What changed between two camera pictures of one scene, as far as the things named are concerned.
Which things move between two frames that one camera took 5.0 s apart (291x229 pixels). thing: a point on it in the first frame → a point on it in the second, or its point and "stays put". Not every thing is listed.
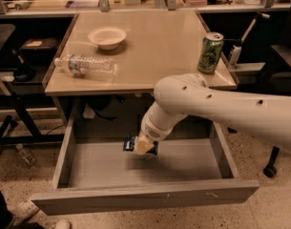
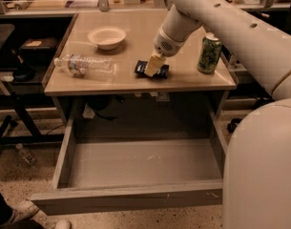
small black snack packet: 130,142 → 140,67
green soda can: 210,52 stays put
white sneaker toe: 63,224 stays put
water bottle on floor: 29,157 stays put
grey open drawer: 193,166 stays put
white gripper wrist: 150,130 → 165,45
